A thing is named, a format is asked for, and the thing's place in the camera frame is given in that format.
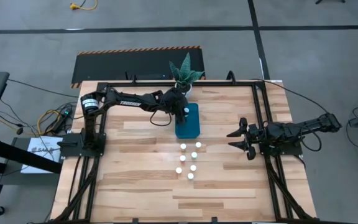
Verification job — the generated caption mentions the black power strip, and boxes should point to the black power strip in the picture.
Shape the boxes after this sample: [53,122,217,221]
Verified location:
[50,107,74,134]

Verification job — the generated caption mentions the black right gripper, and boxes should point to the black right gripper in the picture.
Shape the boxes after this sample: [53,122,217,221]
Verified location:
[226,117,272,151]

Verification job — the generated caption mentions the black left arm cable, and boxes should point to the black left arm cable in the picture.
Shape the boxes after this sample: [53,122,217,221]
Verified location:
[149,107,174,128]

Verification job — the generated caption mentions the blue plastic basket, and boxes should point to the blue plastic basket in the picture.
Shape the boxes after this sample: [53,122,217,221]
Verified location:
[175,103,201,139]

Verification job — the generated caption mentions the yellow extension cable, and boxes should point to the yellow extension cable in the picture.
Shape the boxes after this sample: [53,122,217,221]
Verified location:
[69,0,99,11]

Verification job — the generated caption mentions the black cable from table frame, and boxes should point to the black cable from table frame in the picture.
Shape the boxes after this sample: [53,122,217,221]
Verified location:
[250,78,329,114]

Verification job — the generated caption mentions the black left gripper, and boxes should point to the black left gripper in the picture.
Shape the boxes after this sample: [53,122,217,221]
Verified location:
[166,88,190,126]

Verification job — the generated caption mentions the black mat with hazard stripe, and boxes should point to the black mat with hazard stripe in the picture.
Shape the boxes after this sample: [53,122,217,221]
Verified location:
[70,45,206,90]

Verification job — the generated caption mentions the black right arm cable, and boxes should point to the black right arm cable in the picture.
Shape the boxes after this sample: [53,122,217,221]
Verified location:
[299,123,323,152]

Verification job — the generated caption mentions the green snake plant in pot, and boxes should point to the green snake plant in pot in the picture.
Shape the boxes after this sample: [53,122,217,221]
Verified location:
[168,52,205,95]

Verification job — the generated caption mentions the thin black floor cable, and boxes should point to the thin black floor cable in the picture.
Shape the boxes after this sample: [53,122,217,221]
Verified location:
[7,78,80,99]

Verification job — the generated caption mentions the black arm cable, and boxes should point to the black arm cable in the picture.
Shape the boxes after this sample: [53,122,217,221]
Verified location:
[149,107,174,128]
[299,123,323,152]

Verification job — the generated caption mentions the white printed paper sheet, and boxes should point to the white printed paper sheet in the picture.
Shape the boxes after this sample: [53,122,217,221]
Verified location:
[20,136,64,174]

